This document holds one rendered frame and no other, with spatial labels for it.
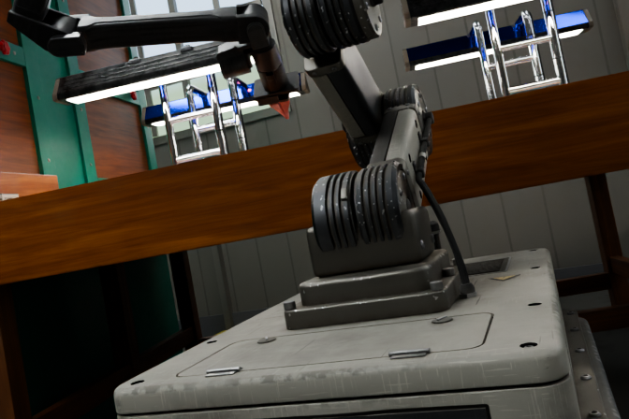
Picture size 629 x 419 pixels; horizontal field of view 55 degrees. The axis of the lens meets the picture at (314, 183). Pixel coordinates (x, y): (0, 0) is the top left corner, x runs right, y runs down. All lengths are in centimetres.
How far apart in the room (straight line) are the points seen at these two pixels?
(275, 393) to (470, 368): 17
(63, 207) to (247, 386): 95
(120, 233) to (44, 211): 18
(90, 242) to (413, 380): 101
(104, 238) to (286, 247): 221
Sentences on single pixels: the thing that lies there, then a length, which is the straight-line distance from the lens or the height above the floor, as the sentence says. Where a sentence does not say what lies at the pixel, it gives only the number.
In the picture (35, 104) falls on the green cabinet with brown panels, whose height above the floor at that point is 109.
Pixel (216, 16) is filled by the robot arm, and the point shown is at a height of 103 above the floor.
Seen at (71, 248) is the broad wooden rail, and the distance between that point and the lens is 144.
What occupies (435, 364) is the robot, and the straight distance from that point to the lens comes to 51.
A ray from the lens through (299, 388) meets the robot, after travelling 55.
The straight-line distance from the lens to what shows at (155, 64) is 171.
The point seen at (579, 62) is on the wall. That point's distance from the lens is 326.
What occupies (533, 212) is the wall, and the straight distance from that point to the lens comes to 322.
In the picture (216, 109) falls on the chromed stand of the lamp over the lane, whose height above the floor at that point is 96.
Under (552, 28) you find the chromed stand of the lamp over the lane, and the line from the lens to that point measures 181.
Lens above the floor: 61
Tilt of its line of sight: 3 degrees up
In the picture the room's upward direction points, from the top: 11 degrees counter-clockwise
